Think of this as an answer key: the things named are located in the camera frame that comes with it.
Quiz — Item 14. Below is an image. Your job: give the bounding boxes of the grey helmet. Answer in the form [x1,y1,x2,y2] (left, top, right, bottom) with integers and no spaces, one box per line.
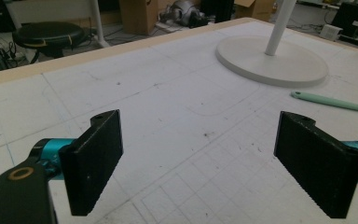
[162,0,209,29]

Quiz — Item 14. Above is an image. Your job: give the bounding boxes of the white lamp stand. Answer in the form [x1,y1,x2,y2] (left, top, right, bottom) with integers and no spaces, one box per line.
[214,0,329,89]

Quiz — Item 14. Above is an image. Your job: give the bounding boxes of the mint green handle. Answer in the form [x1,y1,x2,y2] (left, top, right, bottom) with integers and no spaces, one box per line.
[290,91,358,116]

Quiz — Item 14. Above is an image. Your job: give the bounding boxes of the black equipment case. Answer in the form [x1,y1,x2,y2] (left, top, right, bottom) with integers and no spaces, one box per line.
[331,2,358,38]

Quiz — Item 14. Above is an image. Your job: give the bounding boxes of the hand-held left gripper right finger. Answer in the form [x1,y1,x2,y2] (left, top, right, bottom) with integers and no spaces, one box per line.
[273,110,358,219]

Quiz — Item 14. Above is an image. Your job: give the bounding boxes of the black round stool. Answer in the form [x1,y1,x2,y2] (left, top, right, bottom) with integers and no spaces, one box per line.
[11,21,88,60]

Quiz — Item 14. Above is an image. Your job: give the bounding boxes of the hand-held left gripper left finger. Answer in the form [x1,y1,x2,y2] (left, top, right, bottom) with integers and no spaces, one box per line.
[28,108,125,217]

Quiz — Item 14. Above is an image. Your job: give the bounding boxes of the open brown cardboard box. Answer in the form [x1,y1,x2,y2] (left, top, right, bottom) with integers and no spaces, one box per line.
[233,0,277,22]

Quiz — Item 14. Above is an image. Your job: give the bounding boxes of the white power adapter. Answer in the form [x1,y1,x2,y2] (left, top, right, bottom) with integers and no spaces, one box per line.
[319,23,344,42]

